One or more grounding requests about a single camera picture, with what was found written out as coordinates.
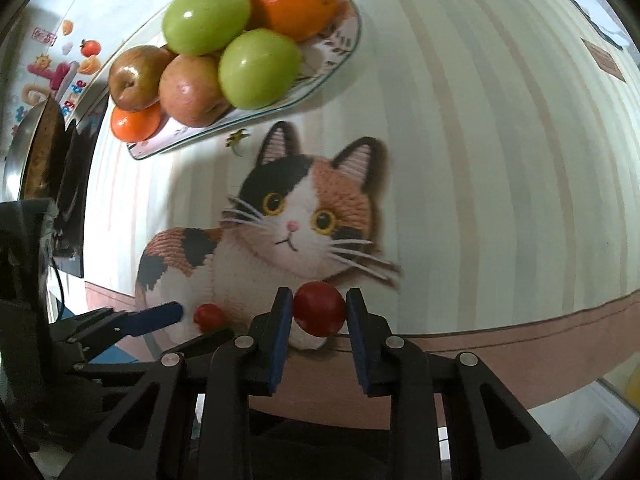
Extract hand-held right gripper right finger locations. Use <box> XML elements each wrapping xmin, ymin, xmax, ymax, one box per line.
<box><xmin>346</xmin><ymin>287</ymin><xmax>581</xmax><ymax>480</ymax></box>

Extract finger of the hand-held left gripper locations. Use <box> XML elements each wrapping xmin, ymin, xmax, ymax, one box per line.
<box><xmin>50</xmin><ymin>301</ymin><xmax>185</xmax><ymax>361</ymax></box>
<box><xmin>164</xmin><ymin>327</ymin><xmax>236</xmax><ymax>358</ymax></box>

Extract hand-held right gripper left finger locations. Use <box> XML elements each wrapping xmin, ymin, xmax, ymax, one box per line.
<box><xmin>57</xmin><ymin>286</ymin><xmax>294</xmax><ymax>480</ymax></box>

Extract red cherry tomato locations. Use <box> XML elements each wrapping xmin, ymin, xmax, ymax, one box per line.
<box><xmin>193</xmin><ymin>303</ymin><xmax>226</xmax><ymax>333</ymax></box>
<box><xmin>292</xmin><ymin>281</ymin><xmax>347</xmax><ymax>338</ymax></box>

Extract small orange tangerine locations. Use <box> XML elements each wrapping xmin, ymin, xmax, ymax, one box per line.
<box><xmin>110</xmin><ymin>102</ymin><xmax>163</xmax><ymax>143</ymax></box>

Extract brownish red apple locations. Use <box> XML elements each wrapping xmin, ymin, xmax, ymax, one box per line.
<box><xmin>158</xmin><ymin>53</ymin><xmax>233</xmax><ymax>128</ymax></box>
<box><xmin>108</xmin><ymin>45</ymin><xmax>177</xmax><ymax>112</ymax></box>

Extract green apple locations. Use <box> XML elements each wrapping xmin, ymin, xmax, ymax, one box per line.
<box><xmin>218</xmin><ymin>29</ymin><xmax>304</xmax><ymax>111</ymax></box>
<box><xmin>161</xmin><ymin>0</ymin><xmax>252</xmax><ymax>57</ymax></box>

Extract oval floral ceramic plate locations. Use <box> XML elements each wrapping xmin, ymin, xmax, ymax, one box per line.
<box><xmin>125</xmin><ymin>0</ymin><xmax>362</xmax><ymax>162</ymax></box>

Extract stainless steel wok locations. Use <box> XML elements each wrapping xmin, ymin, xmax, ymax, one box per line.
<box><xmin>2</xmin><ymin>95</ymin><xmax>68</xmax><ymax>201</ymax></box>

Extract striped cat print table mat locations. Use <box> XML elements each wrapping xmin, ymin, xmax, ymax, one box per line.
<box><xmin>82</xmin><ymin>0</ymin><xmax>640</xmax><ymax>431</ymax></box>

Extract small brown square coaster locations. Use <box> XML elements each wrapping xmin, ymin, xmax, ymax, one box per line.
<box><xmin>581</xmin><ymin>37</ymin><xmax>627</xmax><ymax>82</ymax></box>

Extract white cloth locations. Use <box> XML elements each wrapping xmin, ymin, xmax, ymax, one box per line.
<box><xmin>547</xmin><ymin>0</ymin><xmax>633</xmax><ymax>51</ymax></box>

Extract colourful wall stickers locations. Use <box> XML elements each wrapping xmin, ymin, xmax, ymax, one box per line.
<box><xmin>10</xmin><ymin>19</ymin><xmax>103</xmax><ymax>126</ymax></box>

